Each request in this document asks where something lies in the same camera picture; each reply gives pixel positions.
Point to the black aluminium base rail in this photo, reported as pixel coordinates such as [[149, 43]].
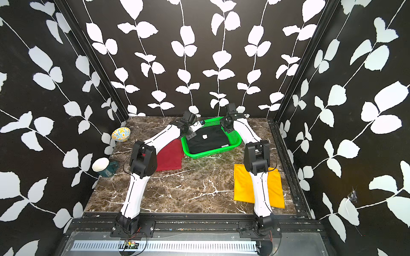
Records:
[[155, 223]]

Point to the dark green mug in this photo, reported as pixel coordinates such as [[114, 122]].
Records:
[[105, 168]]

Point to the green plastic basket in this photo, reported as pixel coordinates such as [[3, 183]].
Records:
[[234, 138]]

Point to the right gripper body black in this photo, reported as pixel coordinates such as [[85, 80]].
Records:
[[225, 121]]

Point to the red t-shirt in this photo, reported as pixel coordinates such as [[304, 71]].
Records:
[[170, 157]]

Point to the white perforated cable duct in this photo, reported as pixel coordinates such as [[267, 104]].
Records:
[[165, 246]]

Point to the yellow t-shirt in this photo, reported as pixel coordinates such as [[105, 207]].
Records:
[[243, 187]]

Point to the black t-shirt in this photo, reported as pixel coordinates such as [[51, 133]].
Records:
[[208, 138]]

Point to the yellow blue patterned bowl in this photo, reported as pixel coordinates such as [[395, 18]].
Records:
[[121, 134]]

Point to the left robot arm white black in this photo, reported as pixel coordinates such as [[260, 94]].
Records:
[[143, 164]]

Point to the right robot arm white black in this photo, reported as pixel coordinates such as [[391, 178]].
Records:
[[257, 162]]

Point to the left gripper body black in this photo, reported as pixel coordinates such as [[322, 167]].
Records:
[[190, 134]]

